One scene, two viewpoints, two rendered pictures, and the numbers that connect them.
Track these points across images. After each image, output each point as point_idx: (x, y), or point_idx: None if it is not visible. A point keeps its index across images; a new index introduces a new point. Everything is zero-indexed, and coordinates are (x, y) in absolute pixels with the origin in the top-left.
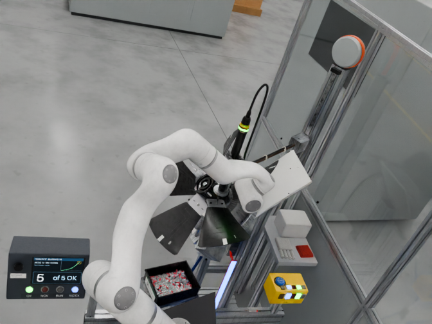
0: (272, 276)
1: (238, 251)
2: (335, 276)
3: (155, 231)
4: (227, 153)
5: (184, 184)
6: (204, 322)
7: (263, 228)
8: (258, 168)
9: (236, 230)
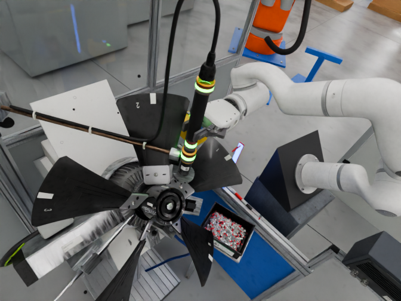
0: None
1: None
2: None
3: (208, 268)
4: (201, 135)
5: (132, 269)
6: (296, 149)
7: None
8: (267, 63)
9: (207, 151)
